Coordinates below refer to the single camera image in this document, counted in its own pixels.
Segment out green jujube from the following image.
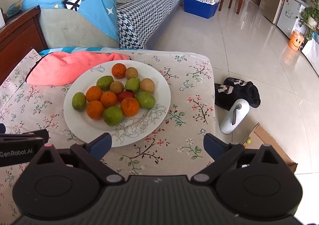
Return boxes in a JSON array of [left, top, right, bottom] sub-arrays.
[[125, 77, 141, 94], [71, 92, 87, 111], [135, 91, 156, 109], [103, 106, 124, 126], [96, 76, 114, 91]]

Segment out orange tangerine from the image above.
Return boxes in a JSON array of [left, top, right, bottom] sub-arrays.
[[100, 91, 118, 109], [85, 86, 103, 102], [87, 100, 104, 120], [111, 63, 127, 79], [121, 97, 140, 117]]

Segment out red cherry tomato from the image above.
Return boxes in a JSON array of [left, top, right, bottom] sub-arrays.
[[117, 91, 135, 103]]

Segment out brown longan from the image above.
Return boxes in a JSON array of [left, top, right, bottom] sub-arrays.
[[110, 81, 124, 95], [125, 67, 138, 79]]

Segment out brown kiwi fruit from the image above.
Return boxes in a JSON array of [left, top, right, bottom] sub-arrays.
[[140, 78, 155, 94]]

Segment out cardboard box on floor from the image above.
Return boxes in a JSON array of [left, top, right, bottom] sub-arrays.
[[241, 122, 298, 174]]

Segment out floral tablecloth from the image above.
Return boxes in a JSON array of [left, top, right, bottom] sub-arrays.
[[1, 50, 215, 224]]

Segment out white dispenser bottle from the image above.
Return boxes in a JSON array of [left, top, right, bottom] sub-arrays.
[[220, 99, 250, 135]]

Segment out black slippers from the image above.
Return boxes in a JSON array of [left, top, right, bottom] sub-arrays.
[[214, 77, 261, 110]]

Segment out white floral plate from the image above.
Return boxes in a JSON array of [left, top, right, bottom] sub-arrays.
[[63, 59, 172, 148]]

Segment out pink towel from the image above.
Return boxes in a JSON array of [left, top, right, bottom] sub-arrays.
[[25, 51, 130, 86]]

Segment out wooden headboard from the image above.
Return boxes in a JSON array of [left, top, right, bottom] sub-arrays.
[[0, 6, 48, 82]]

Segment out green sofa armrest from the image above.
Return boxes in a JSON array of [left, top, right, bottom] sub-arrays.
[[39, 9, 119, 48]]

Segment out orange smiley bucket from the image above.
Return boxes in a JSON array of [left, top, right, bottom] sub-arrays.
[[288, 30, 304, 52]]

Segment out blue plastic bin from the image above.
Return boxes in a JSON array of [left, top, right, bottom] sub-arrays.
[[183, 0, 219, 19]]

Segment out houndstooth sofa cover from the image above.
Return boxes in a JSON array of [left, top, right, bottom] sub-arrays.
[[117, 0, 181, 49]]

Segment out potted green plant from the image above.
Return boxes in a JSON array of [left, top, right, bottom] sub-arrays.
[[299, 0, 318, 41]]

